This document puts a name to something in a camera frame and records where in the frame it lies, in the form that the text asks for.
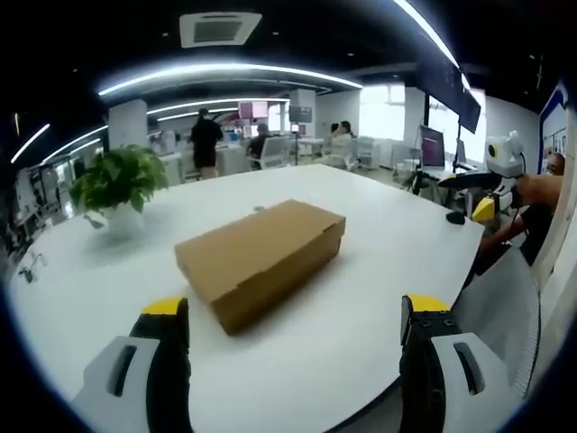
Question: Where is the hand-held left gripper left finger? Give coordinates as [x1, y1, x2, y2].
[71, 296, 194, 433]

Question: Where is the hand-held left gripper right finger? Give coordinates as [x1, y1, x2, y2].
[398, 293, 527, 433]

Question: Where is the brown cardboard shoe box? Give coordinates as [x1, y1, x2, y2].
[174, 198, 347, 336]

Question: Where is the person's right hand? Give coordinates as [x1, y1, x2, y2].
[512, 176, 536, 209]

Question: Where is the computer monitor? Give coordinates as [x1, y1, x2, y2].
[419, 124, 447, 170]

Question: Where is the dark hanging panel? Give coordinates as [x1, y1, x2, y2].
[425, 66, 483, 134]

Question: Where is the white mesh office chair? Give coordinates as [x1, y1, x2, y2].
[449, 250, 543, 401]

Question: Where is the long ceiling light strip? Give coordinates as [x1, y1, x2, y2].
[390, 0, 475, 94]
[97, 62, 364, 97]

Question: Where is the screen on tripod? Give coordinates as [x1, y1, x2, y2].
[288, 105, 316, 166]

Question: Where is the green potted plant white pot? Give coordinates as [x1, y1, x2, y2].
[68, 143, 170, 240]

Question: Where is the short ceiling light strip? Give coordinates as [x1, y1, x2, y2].
[10, 122, 52, 165]

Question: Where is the ceiling air conditioner unit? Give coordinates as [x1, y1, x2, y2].
[179, 12, 264, 50]

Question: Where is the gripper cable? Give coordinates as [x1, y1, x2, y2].
[504, 206, 529, 240]

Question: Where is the blue and white wall poster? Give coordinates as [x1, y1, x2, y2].
[537, 79, 572, 181]

